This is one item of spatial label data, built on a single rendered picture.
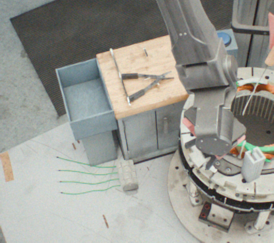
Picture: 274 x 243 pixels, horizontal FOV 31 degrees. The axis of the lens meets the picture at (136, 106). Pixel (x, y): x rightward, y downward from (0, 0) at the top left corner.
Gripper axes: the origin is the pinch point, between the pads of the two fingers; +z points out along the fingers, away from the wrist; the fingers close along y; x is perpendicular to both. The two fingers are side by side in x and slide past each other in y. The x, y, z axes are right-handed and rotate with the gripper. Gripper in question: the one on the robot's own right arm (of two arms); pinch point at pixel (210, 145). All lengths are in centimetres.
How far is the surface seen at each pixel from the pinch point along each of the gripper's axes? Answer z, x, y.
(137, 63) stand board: 11.1, 6.7, -32.3
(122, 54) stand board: 11.1, 5.8, -37.2
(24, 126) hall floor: 119, -10, -107
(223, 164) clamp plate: 7.1, 2.0, 2.6
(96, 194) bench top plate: 39.9, -16.9, -23.0
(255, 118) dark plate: 15.0, 19.5, -3.6
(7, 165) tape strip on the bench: 40, -31, -47
